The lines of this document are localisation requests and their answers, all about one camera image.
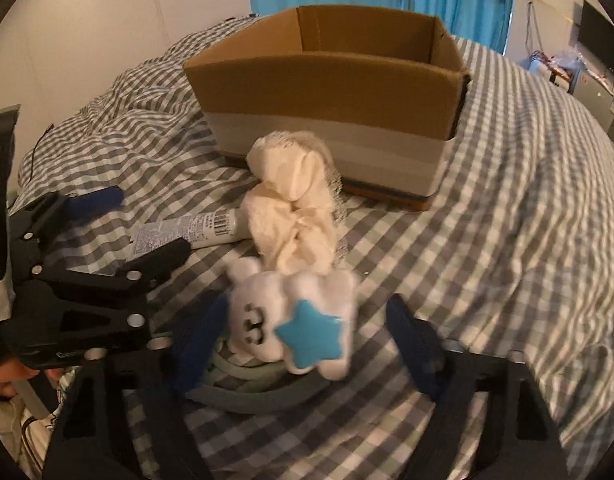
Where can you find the white squeeze tube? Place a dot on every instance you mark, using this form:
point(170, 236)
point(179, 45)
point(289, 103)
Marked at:
point(207, 225)

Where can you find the white cloud plush toy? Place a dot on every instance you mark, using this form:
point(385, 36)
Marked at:
point(267, 305)

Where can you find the clear plastic bag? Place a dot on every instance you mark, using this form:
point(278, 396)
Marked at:
point(567, 60)

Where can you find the person's left hand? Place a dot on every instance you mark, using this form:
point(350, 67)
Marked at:
point(4, 377)

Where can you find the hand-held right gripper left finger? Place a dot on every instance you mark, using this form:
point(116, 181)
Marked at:
point(199, 345)

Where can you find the white cabinet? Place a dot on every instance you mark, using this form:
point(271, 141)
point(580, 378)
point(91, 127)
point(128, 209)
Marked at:
point(594, 92)

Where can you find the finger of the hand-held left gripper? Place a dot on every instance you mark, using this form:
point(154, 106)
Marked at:
point(94, 202)
point(159, 260)

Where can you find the white crumpled cloth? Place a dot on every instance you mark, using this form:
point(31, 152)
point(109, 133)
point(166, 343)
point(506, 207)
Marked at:
point(287, 180)

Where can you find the grey hair band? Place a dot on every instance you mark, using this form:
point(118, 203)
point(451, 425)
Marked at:
point(247, 401)

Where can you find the grey checkered blanket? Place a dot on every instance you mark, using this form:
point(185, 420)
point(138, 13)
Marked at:
point(487, 210)

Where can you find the person's white printed clothing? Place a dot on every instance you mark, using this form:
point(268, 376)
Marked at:
point(39, 430)

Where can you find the brown cardboard box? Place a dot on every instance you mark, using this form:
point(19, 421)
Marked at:
point(312, 100)

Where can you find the black monitor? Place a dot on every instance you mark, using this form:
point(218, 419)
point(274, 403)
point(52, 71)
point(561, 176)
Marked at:
point(599, 35)

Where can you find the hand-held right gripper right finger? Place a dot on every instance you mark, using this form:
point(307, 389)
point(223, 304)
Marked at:
point(412, 345)

